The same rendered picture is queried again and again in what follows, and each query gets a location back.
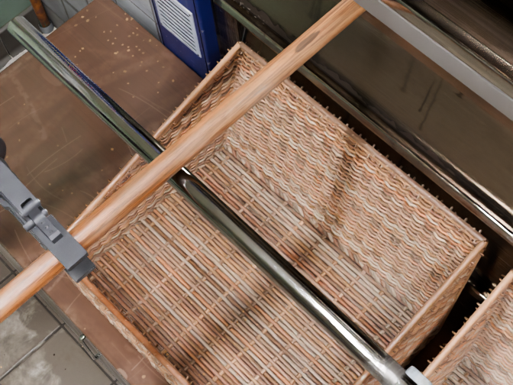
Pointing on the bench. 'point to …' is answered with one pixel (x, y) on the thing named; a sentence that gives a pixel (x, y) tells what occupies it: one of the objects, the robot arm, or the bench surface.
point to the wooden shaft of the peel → (181, 153)
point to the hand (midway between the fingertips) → (64, 249)
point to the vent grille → (179, 23)
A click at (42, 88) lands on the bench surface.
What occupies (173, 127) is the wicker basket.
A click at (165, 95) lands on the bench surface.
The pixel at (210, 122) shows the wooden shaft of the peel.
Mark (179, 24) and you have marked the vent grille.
